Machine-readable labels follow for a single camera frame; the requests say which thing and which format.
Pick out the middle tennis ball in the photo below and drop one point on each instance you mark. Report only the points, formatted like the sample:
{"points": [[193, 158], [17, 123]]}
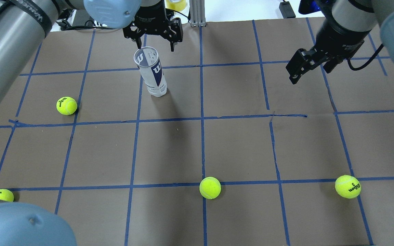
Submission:
{"points": [[210, 188]]}

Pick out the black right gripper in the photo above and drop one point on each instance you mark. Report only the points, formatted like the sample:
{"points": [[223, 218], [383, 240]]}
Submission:
{"points": [[337, 37]]}

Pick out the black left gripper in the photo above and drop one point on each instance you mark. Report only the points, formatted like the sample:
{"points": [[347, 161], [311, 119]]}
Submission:
{"points": [[153, 21]]}

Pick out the near tennis ball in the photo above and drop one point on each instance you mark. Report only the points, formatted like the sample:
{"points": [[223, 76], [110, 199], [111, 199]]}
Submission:
{"points": [[6, 195]]}

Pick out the black power adapter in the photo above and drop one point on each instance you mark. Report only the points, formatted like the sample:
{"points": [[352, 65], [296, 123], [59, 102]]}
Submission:
{"points": [[286, 9]]}

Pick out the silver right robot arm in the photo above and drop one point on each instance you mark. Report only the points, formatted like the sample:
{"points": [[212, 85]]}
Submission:
{"points": [[346, 25]]}

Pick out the yellow tape roll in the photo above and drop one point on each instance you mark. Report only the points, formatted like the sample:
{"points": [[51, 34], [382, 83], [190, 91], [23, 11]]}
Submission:
{"points": [[176, 5]]}

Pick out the clear tennis ball can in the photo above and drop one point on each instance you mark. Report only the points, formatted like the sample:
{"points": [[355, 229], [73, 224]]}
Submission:
{"points": [[148, 62]]}

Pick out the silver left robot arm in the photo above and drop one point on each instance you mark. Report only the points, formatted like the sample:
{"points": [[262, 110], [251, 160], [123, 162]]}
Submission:
{"points": [[24, 24]]}

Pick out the aluminium frame post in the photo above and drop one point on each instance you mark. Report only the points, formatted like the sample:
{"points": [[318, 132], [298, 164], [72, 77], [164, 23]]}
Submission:
{"points": [[197, 13]]}

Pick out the tennis ball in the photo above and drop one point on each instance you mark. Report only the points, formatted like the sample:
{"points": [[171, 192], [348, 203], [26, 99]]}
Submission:
{"points": [[347, 186], [210, 188], [6, 195], [66, 105]]}

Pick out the far tennis ball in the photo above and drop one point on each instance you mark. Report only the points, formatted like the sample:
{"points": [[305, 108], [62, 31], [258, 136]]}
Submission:
{"points": [[347, 186]]}

